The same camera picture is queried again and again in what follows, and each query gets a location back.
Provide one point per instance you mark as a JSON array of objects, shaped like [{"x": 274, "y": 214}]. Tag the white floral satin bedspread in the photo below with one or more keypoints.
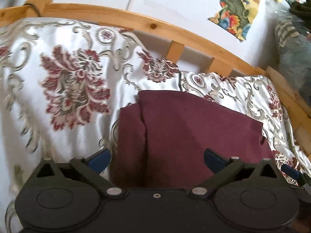
[{"x": 64, "y": 82}]

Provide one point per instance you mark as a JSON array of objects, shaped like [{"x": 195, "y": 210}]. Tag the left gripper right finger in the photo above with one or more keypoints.
[{"x": 215, "y": 162}]

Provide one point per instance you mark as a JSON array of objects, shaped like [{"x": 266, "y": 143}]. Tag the plastic wrapped blue blanket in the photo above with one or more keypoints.
[{"x": 292, "y": 35}]

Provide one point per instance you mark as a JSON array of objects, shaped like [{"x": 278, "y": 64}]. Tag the wooden bed headboard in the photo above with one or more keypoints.
[{"x": 223, "y": 61}]

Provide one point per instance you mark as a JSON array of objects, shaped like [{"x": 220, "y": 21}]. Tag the maroon cloth garment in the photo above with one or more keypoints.
[{"x": 162, "y": 139}]

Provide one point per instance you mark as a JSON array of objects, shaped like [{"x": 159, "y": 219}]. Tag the colourful floral wall picture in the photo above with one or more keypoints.
[{"x": 236, "y": 16}]

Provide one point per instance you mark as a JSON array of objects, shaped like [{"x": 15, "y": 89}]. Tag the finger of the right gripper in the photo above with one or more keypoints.
[{"x": 302, "y": 179}]

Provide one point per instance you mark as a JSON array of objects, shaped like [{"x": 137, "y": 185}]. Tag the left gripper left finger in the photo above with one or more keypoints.
[{"x": 99, "y": 161}]

